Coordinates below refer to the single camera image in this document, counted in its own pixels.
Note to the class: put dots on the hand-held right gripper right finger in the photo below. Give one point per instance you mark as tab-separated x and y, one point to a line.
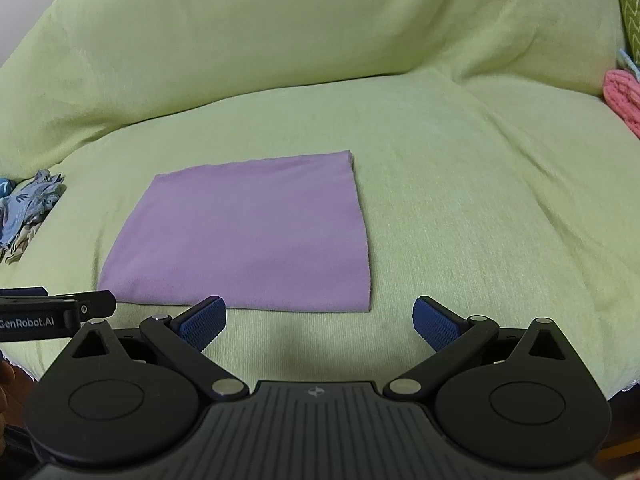
435	325

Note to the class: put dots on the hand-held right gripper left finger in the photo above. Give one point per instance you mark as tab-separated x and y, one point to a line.
202	325

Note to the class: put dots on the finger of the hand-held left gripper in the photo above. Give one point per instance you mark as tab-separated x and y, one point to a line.
95	302
22	291

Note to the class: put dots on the purple tank top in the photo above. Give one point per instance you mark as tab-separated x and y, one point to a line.
250	240

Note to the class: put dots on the tan garment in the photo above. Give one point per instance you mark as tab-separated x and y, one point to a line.
17	250

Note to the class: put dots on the grey patterned garment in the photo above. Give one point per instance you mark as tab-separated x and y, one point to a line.
27	202

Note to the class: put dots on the green sofa cover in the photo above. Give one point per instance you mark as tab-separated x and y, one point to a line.
450	210

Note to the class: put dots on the pink knitted cloth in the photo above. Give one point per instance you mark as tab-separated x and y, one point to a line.
624	92

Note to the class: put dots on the green zigzag cushion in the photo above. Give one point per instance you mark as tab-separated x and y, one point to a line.
631	5

